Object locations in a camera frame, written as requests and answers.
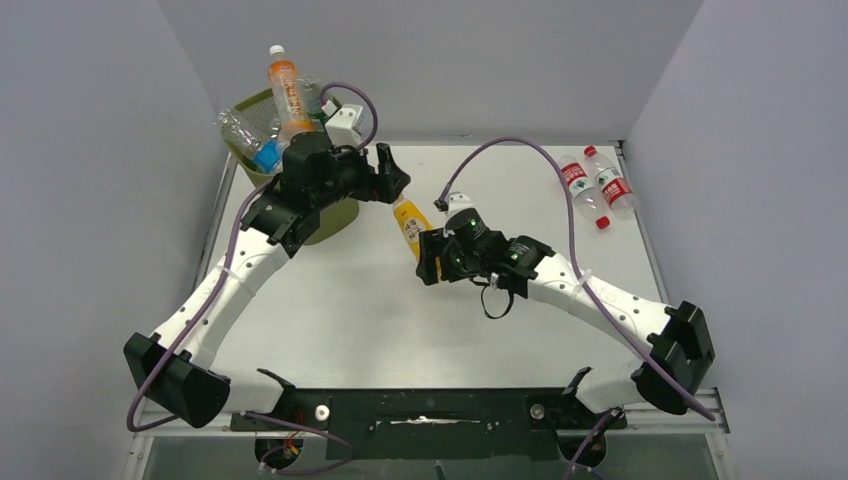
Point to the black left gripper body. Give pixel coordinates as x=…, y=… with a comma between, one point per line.
x=351, y=178

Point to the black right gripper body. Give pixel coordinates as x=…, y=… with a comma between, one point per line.
x=458, y=265

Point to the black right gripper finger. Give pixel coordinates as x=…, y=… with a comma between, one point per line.
x=429, y=269
x=435, y=240

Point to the yellow juice bottle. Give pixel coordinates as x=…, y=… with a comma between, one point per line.
x=412, y=224

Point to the orange label tea bottle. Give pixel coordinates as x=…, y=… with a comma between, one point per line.
x=283, y=78

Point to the dark green label bottle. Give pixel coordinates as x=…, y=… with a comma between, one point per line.
x=311, y=89

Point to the blue label water bottle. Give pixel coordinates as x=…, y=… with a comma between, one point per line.
x=253, y=144

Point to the red label bottle red cap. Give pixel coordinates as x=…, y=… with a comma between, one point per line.
x=586, y=197

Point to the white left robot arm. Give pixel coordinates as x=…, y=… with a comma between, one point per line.
x=271, y=226

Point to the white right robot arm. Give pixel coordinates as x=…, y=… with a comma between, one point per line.
x=672, y=346

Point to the green plastic mesh bin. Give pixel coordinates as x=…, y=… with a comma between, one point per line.
x=259, y=114

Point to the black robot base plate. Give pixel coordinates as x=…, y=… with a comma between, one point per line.
x=432, y=424

